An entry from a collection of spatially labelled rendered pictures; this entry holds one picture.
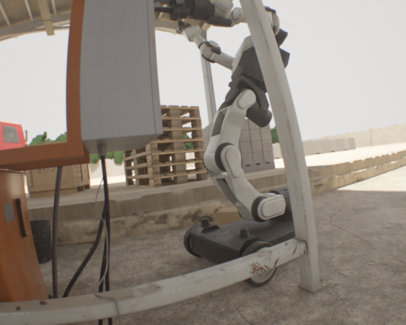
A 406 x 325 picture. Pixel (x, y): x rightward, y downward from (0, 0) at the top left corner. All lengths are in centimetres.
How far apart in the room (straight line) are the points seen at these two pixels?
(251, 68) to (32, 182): 342
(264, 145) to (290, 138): 338
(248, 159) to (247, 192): 279
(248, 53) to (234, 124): 43
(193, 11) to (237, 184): 79
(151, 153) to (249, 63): 188
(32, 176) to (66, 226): 190
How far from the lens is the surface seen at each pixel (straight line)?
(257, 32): 88
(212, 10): 98
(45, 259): 188
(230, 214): 207
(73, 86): 70
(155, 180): 296
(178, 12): 92
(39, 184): 394
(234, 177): 117
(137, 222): 221
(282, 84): 82
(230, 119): 124
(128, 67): 72
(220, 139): 119
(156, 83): 71
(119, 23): 79
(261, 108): 139
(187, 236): 146
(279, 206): 137
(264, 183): 272
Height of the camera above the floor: 55
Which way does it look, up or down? level
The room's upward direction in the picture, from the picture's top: 7 degrees counter-clockwise
